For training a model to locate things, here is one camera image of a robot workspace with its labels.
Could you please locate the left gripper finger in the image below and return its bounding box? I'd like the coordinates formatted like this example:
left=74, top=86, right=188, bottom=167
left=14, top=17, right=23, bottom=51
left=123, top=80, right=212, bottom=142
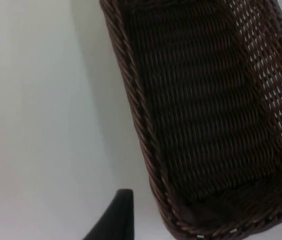
left=82, top=189, right=134, bottom=240

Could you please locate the dark brown wicker basket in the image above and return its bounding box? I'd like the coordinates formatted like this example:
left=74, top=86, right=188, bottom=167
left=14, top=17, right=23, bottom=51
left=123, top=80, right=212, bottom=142
left=98, top=0, right=282, bottom=240

